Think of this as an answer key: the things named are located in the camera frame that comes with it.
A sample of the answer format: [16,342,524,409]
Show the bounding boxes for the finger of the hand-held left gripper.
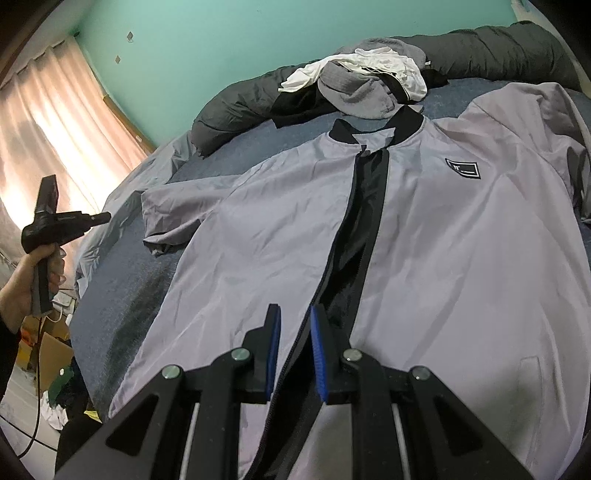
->
[76,210,112,228]

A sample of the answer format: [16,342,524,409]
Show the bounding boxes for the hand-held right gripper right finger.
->
[310,304,532,480]

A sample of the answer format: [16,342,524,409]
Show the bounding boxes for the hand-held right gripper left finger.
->
[54,304,281,480]

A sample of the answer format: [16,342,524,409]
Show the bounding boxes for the grey jacket with black trim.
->
[108,82,591,480]

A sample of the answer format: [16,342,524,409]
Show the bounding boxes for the person's left forearm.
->
[0,318,25,411]

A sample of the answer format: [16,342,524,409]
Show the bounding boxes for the person's left hand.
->
[0,244,66,333]

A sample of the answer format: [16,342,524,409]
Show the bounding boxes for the light grey blanket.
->
[74,131,199,296]

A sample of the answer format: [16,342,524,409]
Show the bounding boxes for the blue patterned bed sheet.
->
[69,76,591,421]

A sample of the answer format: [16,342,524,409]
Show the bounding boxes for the pink curtain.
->
[0,39,153,278]

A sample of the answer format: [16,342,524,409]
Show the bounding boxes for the cardboard box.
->
[39,332,75,393]

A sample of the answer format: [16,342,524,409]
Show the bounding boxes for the white cloth on floor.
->
[41,393,70,431]

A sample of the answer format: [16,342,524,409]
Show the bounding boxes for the black garment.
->
[270,69,451,130]

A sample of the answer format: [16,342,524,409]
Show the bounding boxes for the dark grey quilt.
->
[191,21,583,155]

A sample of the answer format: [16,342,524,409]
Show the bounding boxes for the wooden window frame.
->
[102,95,155,153]

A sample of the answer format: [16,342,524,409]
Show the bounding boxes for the black cable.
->
[17,314,47,459]

